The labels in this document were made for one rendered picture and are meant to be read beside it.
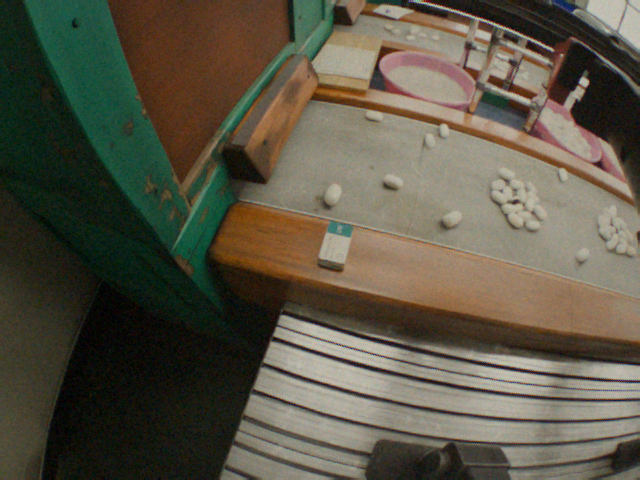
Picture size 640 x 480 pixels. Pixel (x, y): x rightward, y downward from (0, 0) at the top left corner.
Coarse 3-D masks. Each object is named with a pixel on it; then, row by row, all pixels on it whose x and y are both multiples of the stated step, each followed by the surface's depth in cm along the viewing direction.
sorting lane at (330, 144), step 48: (288, 144) 57; (336, 144) 57; (384, 144) 57; (480, 144) 59; (288, 192) 51; (384, 192) 51; (432, 192) 52; (480, 192) 52; (576, 192) 53; (432, 240) 47; (480, 240) 47; (528, 240) 47; (576, 240) 47; (624, 288) 41
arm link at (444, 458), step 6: (432, 456) 28; (438, 456) 27; (444, 456) 26; (450, 456) 26; (432, 462) 27; (438, 462) 26; (444, 462) 25; (450, 462) 25; (426, 468) 29; (432, 468) 26; (438, 468) 25; (444, 468) 25; (426, 474) 27; (432, 474) 26; (438, 474) 25; (444, 474) 25
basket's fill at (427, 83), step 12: (396, 72) 74; (408, 72) 75; (420, 72) 74; (432, 72) 76; (408, 84) 71; (420, 84) 70; (432, 84) 72; (444, 84) 72; (456, 84) 73; (432, 96) 68; (444, 96) 69; (456, 96) 70
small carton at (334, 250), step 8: (328, 224) 43; (336, 224) 43; (344, 224) 43; (328, 232) 42; (336, 232) 42; (344, 232) 42; (352, 232) 42; (328, 240) 42; (336, 240) 42; (344, 240) 42; (328, 248) 41; (336, 248) 41; (344, 248) 41; (320, 256) 40; (328, 256) 40; (336, 256) 40; (344, 256) 40; (320, 264) 42; (328, 264) 41; (336, 264) 41; (344, 264) 40
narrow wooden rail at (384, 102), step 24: (312, 96) 64; (336, 96) 62; (360, 96) 62; (384, 96) 62; (432, 120) 60; (456, 120) 59; (480, 120) 59; (504, 144) 58; (528, 144) 56; (576, 168) 54; (624, 192) 51
